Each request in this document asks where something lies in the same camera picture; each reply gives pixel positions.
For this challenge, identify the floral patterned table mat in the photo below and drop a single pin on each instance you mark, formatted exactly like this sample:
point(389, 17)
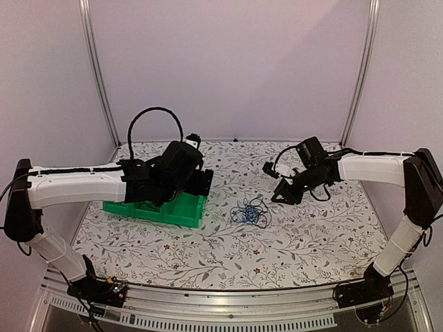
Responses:
point(244, 241)

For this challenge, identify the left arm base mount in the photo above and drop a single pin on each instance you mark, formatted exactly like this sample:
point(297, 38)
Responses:
point(109, 292)

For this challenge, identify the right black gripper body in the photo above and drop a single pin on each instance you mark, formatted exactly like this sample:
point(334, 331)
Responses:
point(311, 178)

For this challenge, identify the left aluminium corner post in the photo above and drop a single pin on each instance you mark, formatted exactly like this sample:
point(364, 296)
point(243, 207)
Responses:
point(90, 40)

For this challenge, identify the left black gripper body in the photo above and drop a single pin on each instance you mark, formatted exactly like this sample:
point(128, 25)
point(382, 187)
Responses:
point(170, 193)

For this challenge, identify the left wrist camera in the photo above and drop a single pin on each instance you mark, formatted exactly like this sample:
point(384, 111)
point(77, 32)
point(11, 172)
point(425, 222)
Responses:
point(193, 139)

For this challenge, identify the green plastic divided bin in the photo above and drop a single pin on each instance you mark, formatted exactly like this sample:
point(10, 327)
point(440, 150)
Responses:
point(185, 210)

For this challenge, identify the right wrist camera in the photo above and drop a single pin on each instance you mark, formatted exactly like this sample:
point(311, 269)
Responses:
point(276, 170)

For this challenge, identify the aluminium front rail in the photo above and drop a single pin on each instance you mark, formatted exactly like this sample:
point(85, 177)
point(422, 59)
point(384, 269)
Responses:
point(151, 308)

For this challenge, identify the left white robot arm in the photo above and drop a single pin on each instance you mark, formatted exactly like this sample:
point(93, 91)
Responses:
point(34, 188)

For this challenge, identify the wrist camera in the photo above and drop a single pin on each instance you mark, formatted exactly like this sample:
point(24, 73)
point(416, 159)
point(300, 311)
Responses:
point(193, 139)
point(276, 170)

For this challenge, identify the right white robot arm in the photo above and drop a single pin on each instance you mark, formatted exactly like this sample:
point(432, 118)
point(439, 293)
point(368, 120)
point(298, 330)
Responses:
point(416, 172)

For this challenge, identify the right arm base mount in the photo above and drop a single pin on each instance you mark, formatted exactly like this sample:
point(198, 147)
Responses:
point(374, 293)

